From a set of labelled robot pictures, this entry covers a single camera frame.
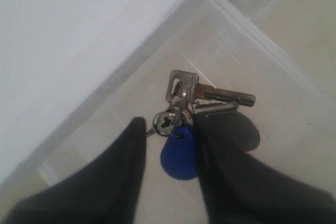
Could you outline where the white plastic drawer cabinet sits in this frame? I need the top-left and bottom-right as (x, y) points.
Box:
(1, 0), (335, 192)

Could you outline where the key bunch with blue tag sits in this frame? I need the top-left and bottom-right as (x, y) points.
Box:
(147, 70), (260, 180)

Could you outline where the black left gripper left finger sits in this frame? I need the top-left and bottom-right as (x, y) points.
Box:
(4, 117), (146, 223)

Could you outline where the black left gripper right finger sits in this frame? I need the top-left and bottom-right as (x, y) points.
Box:
(194, 111), (335, 223)

